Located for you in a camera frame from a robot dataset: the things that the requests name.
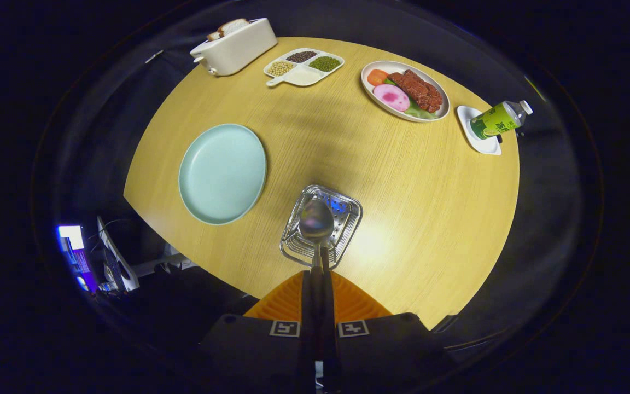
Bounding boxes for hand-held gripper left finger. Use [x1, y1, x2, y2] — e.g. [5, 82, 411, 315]
[200, 271, 318, 394]

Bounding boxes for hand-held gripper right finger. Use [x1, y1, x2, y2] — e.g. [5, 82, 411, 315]
[322, 271, 453, 394]

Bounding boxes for metal spoon wooden handle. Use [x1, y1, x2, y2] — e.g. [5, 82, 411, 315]
[299, 199, 335, 362]

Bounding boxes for perforated metal tray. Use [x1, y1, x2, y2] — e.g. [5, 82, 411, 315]
[279, 184, 364, 270]

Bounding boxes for pale teal round plate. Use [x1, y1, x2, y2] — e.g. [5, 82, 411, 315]
[178, 124, 267, 225]

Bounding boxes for white stand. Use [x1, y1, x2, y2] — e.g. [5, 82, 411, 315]
[96, 216, 141, 292]

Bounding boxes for green lettuce leaf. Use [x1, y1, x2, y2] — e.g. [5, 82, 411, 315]
[383, 78, 439, 120]

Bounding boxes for pink round food slice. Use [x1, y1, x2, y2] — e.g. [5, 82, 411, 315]
[373, 84, 411, 112]

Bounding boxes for white oval food plate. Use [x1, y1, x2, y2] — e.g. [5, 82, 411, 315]
[360, 60, 451, 123]

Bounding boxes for white square coaster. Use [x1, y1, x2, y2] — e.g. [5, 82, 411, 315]
[457, 105, 503, 156]

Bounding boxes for white divided dish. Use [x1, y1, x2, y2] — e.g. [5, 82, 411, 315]
[263, 48, 345, 88]

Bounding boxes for brown meat piece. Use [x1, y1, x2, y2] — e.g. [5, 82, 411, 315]
[387, 69, 444, 113]

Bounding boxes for green mung beans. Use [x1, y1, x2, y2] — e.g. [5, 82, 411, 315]
[308, 56, 342, 73]

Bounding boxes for lit computer monitor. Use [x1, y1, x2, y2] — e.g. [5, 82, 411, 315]
[56, 224, 100, 293]

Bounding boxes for green label bottle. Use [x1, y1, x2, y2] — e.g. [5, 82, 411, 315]
[470, 100, 534, 140]

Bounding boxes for white toaster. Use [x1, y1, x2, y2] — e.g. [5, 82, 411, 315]
[190, 18, 278, 77]

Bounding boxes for white bread slice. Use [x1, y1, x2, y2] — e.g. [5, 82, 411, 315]
[218, 18, 251, 37]

